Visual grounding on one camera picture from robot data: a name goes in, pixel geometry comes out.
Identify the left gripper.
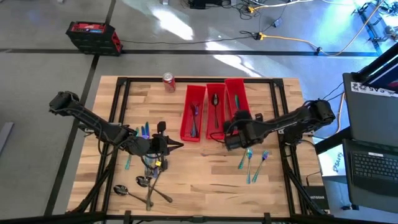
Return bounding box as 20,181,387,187
150,121,184,172

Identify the yellow extension cord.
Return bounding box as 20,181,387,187
254,30,323,55

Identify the tan cable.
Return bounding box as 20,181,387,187
320,0,386,57

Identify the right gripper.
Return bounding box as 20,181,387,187
224,111,253,151

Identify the red soda can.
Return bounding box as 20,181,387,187
162,72,177,93

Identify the red plastic bin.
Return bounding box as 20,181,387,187
179,84,207,143
223,78,252,125
205,82,227,141

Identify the black monitor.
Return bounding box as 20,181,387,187
353,42,398,93

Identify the black table-level camera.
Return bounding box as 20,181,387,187
188,214,210,223

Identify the black box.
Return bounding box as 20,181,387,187
188,0,224,9

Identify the grey laptop lid with sticker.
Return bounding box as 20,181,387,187
343,72,398,147

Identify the red black toolbox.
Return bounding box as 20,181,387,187
65,21,124,57

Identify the white sheet with black logo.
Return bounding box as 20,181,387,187
317,143,346,177

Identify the black aluminium table frame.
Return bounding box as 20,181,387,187
67,76,332,224

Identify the black Netgear switch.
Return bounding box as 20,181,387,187
303,185,330,211

